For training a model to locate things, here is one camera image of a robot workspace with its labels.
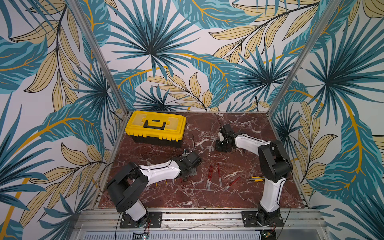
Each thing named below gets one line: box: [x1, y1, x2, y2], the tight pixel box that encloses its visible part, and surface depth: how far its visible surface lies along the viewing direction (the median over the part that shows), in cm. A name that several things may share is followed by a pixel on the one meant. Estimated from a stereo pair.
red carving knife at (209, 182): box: [208, 166, 214, 190], surface depth 87 cm
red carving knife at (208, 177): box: [206, 165, 212, 188], surface depth 90 cm
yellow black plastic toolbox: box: [125, 110, 187, 148], surface depth 92 cm
